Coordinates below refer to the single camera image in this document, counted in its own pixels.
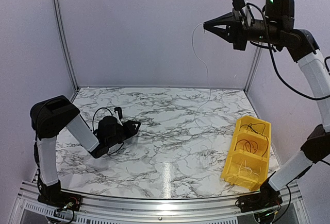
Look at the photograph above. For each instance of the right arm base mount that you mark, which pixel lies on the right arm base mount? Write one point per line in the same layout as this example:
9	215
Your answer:
267	197

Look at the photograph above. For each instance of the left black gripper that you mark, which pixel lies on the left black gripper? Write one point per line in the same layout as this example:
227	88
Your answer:
131	128

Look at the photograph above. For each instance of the aluminium frame post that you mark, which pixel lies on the aluminium frame post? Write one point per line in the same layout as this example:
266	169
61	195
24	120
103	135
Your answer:
256	36
64	45

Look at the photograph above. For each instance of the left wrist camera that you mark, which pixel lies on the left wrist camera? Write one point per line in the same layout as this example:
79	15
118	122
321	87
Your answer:
111	126

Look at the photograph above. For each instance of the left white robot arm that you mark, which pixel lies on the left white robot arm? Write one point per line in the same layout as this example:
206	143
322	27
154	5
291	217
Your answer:
51	117

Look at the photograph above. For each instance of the yellow plastic bin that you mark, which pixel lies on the yellow plastic bin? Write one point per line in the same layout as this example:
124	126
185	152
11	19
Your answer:
247	162

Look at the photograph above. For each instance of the aluminium front rail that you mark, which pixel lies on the aluminium front rail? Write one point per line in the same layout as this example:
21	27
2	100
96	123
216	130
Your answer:
105	209

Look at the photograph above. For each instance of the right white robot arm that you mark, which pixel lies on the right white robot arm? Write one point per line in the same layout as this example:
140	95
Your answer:
305	51

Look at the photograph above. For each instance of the right aluminium frame post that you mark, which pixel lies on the right aluminium frame post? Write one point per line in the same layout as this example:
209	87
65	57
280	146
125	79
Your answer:
256	36

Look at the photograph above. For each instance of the left aluminium frame post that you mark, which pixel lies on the left aluminium frame post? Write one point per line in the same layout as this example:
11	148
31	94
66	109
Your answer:
64	45

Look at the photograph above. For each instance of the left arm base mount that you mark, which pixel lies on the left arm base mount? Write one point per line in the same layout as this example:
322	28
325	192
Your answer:
54	196

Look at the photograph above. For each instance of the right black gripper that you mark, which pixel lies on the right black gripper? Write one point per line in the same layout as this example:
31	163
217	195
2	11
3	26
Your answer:
238	30

